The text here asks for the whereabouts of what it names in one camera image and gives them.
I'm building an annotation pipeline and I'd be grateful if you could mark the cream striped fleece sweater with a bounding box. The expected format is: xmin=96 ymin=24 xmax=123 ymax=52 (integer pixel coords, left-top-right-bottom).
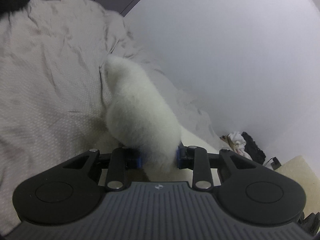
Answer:
xmin=96 ymin=55 xmax=213 ymax=183

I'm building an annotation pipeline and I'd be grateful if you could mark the white clothes pile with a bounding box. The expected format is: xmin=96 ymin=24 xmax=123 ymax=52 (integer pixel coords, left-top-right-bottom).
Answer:
xmin=227 ymin=132 xmax=252 ymax=160

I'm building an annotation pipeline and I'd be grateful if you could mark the black clothes pile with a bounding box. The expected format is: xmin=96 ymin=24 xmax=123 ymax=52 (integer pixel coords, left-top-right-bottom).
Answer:
xmin=241 ymin=132 xmax=266 ymax=165

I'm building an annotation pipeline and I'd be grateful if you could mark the grey bed sheet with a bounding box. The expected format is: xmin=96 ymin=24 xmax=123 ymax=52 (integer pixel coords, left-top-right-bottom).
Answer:
xmin=1 ymin=0 xmax=220 ymax=235

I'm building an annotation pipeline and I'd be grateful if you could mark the black wall charger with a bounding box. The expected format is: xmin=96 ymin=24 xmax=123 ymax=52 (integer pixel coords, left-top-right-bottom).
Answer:
xmin=264 ymin=157 xmax=281 ymax=171

